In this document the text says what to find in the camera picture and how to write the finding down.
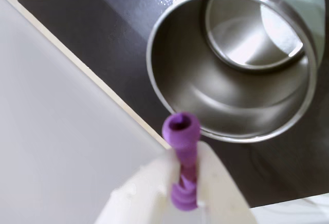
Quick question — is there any black table mat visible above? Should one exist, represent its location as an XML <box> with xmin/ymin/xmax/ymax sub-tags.
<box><xmin>17</xmin><ymin>0</ymin><xmax>329</xmax><ymax>209</ymax></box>

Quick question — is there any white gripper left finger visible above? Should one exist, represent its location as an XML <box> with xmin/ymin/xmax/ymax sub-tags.
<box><xmin>94</xmin><ymin>150</ymin><xmax>178</xmax><ymax>224</ymax></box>

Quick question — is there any pale green steel mug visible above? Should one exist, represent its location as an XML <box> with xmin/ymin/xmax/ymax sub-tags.
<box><xmin>145</xmin><ymin>0</ymin><xmax>326</xmax><ymax>144</ymax></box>

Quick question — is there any purple pen grip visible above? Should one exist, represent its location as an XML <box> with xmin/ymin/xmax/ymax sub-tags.
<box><xmin>161</xmin><ymin>111</ymin><xmax>201</xmax><ymax>211</ymax></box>

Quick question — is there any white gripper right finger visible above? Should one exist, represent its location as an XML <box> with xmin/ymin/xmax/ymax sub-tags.
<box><xmin>195</xmin><ymin>141</ymin><xmax>258</xmax><ymax>224</ymax></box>

